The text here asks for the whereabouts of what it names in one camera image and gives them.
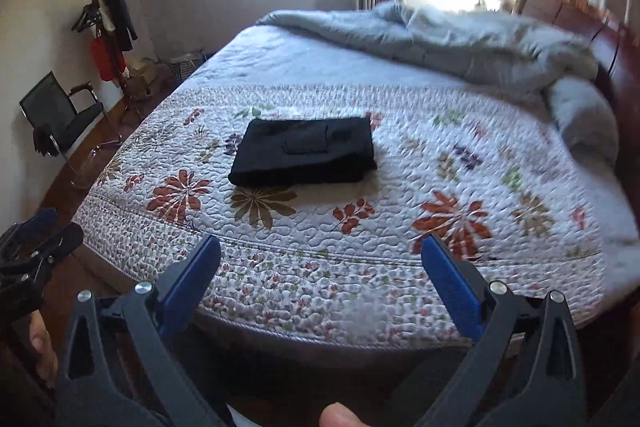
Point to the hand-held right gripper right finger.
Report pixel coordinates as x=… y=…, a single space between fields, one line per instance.
x=455 y=292

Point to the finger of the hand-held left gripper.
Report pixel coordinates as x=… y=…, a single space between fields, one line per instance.
x=57 y=244
x=37 y=219

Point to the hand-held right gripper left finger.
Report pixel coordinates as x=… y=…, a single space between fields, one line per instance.
x=187 y=292

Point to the black pants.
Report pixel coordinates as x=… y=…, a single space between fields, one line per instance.
x=305 y=152

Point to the person's left hand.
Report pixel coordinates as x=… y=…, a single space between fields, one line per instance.
x=44 y=347

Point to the person's right hand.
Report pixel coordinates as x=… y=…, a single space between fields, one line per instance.
x=345 y=417

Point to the small black cloth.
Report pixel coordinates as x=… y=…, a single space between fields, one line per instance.
x=46 y=142

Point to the black office chair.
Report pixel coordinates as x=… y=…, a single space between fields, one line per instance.
x=60 y=114

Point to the white floral quilt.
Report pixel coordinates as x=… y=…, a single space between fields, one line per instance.
x=350 y=227

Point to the red bag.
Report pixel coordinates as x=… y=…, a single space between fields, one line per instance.
x=105 y=59

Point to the wooden coat rack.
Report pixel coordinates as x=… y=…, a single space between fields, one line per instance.
x=107 y=42

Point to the black coat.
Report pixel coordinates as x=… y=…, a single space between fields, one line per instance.
x=117 y=12

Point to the grey duvet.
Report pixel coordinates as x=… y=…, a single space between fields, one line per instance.
x=475 y=47

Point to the wooden bed headboard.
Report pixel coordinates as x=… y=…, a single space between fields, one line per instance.
x=615 y=42

